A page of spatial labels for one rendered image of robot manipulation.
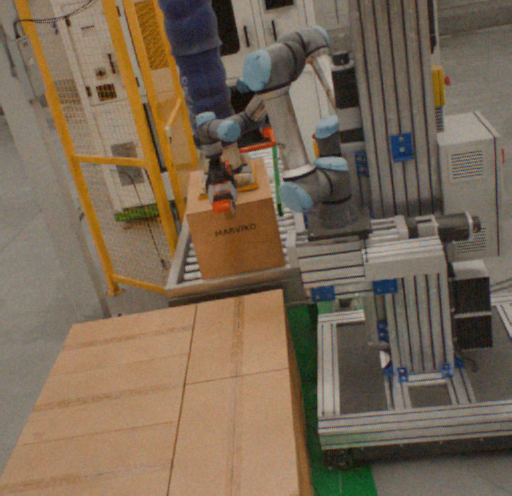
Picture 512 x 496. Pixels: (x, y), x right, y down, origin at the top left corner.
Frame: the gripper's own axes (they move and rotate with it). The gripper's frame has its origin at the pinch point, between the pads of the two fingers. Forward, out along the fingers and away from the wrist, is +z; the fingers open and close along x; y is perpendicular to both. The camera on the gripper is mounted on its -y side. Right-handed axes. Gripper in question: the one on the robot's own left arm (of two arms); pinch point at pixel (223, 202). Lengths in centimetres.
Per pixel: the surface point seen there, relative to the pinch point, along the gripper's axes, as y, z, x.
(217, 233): 30.3, 25.6, 7.9
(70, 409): -40, 55, 71
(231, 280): 26, 49, 6
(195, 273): 51, 54, 25
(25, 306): 162, 109, 163
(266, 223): 30.3, 25.4, -14.9
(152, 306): 126, 108, 68
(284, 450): -82, 54, -7
